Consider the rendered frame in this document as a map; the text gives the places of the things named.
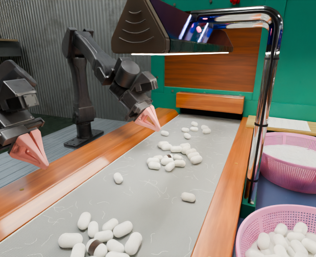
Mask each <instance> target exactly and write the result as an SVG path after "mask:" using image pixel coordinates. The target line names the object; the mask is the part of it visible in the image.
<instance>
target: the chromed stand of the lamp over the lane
mask: <svg viewBox="0 0 316 257"><path fill-rule="evenodd" d="M190 14H191V15H192V16H193V17H194V19H195V21H196V22H198V23H206V22H207V23H209V24H210V26H211V28H213V29H240V28H265V29H267V31H268V33H269V34H268V41H267V45H266V52H265V58H264V65H263V72H262V79H261V86H260V92H259V99H258V106H257V113H256V120H255V122H254V125H255V126H254V133H253V140H252V147H251V153H250V160H249V165H248V169H247V175H246V181H245V187H244V193H243V197H242V203H241V210H240V218H244V219H246V218H247V217H248V216H249V215H250V214H251V213H253V212H254V211H255V208H256V195H257V184H258V181H259V172H260V166H261V160H262V154H263V148H264V142H265V136H266V130H267V126H268V120H269V114H270V108H271V102H272V96H273V90H274V84H275V78H276V72H277V66H278V60H279V59H280V58H279V54H280V48H281V42H282V36H283V30H284V22H283V18H282V15H281V14H280V13H279V11H278V10H276V9H275V8H273V7H271V6H267V5H260V6H246V7H233V8H220V9H206V10H193V11H191V13H190Z"/></svg>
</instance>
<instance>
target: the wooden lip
mask: <svg viewBox="0 0 316 257"><path fill-rule="evenodd" d="M244 102H245V96H242V95H229V94H215V93H202V92H188V91H180V92H178V93H176V107H177V108H187V109H196V110H206V111H216V112H225V113H235V114H242V112H243V110H244Z"/></svg>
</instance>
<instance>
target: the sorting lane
mask: <svg viewBox="0 0 316 257"><path fill-rule="evenodd" d="M193 121H194V122H196V123H197V124H198V126H193V125H191V122H193ZM202 125H205V126H208V128H209V129H210V130H211V133H210V134H203V132H202V131H203V129H201V126H202ZM239 125H240V122H239V121H230V120H221V119H213V118H205V117H196V116H187V115H180V114H179V115H178V116H177V117H175V118H174V119H172V120H171V121H170V122H168V123H167V124H165V125H164V126H163V127H161V130H160V131H159V132H157V131H155V132H154V133H152V134H151V135H150V136H148V137H147V138H145V139H144V140H143V141H141V142H140V143H138V144H137V145H136V146H134V147H133V148H131V149H130V150H129V151H127V152H126V153H125V154H123V155H122V156H120V157H119V158H118V159H116V160H115V161H113V162H112V163H111V164H109V165H108V166H106V167H105V168H104V169H102V170H101V171H99V172H98V173H97V174H95V175H94V176H93V177H91V178H90V179H88V180H87V181H86V182H84V183H83V184H81V185H80V186H78V187H77V188H75V189H74V190H73V191H71V192H70V193H68V194H67V195H66V196H64V197H63V198H61V199H60V200H59V201H57V202H56V203H55V204H53V205H52V206H50V207H49V208H48V209H46V210H45V211H43V212H42V213H41V214H39V215H38V216H36V217H35V218H34V219H32V220H31V221H29V222H28V223H27V224H25V225H24V226H22V227H21V228H20V229H18V230H17V231H15V232H14V233H13V234H11V235H10V236H9V237H7V238H5V239H4V240H3V241H1V242H0V257H70V256H71V252H72V249H73V248H62V247H60V246H59V244H58V240H59V237H60V236H61V235H62V234H64V233H79V234H81V235H82V237H83V242H82V243H83V244H84V245H85V247H86V245H87V243H88V241H89V240H91V239H94V238H91V237H90V236H89V235H88V228H86V229H84V230H81V229H79V228H78V221H79V218H80V216H81V214H82V213H83V212H89V213H90V214H91V220H90V222H92V221H96V222H97V223H98V226H99V232H102V231H103V230H102V227H103V225H104V224H105V223H106V222H108V221H109V220H110V219H112V218H115V219H117V220H118V224H121V223H123V222H125V221H130V222H131V223H132V225H133V229H132V231H131V232H130V233H128V234H126V235H124V236H122V237H120V238H117V237H115V236H114V235H113V238H112V239H115V240H116V241H118V242H120V243H121V244H123V246H124V252H123V253H126V252H125V244H126V242H127V241H128V239H129V237H130V235H131V234H132V233H134V232H138V233H140V234H141V236H142V243H141V244H140V246H139V248H138V251H137V252H136V253H135V254H134V255H129V257H190V255H191V253H192V250H193V247H194V245H195V242H196V240H197V237H198V234H199V232H200V229H201V226H202V224H203V221H204V218H205V216H206V213H207V210H208V208H209V205H210V202H211V200H212V197H213V194H214V192H215V189H216V186H217V184H218V181H219V179H220V176H221V173H222V170H223V168H224V165H225V162H226V160H227V157H228V154H229V152H230V149H231V146H232V144H233V141H234V138H235V136H236V133H237V130H238V128H239ZM183 127H185V128H188V129H189V132H188V134H190V135H191V138H190V139H186V138H185V137H184V134H185V133H186V132H182V131H181V129H182V128H183ZM191 127H197V128H198V131H197V132H194V131H191V130H190V128H191ZM161 131H167V132H168V133H169V135H168V136H163V135H161ZM161 141H167V142H168V143H169V144H171V145H172V146H180V144H183V143H189V144H190V148H191V149H192V148H194V149H195V150H196V151H197V152H198V153H199V155H200V156H201V157H202V162H200V163H197V164H192V163H191V162H190V160H189V159H188V156H187V155H186V154H183V153H182V152H171V150H162V148H160V147H158V143H159V142H161ZM167 154H172V155H173V156H174V155H179V156H182V157H183V160H184V161H185V166H184V167H174V169H172V170H171V171H166V169H165V167H166V165H162V164H161V161H160V162H159V164H160V168H159V169H158V170H156V169H150V168H149V167H148V164H147V159H148V158H153V157H154V156H158V155H161V156H163V157H164V156H165V155H167ZM117 172H118V173H120V174H121V176H122V177H123V181H122V182H121V183H120V184H118V183H116V181H115V179H114V177H113V176H114V174H115V173H117ZM183 192H187V193H191V194H194V195H195V197H196V199H195V201H193V202H190V201H185V200H183V199H182V198H181V195H182V193H183ZM90 256H92V255H90V254H89V253H88V252H87V250H86V251H85V256H84V257H90Z"/></svg>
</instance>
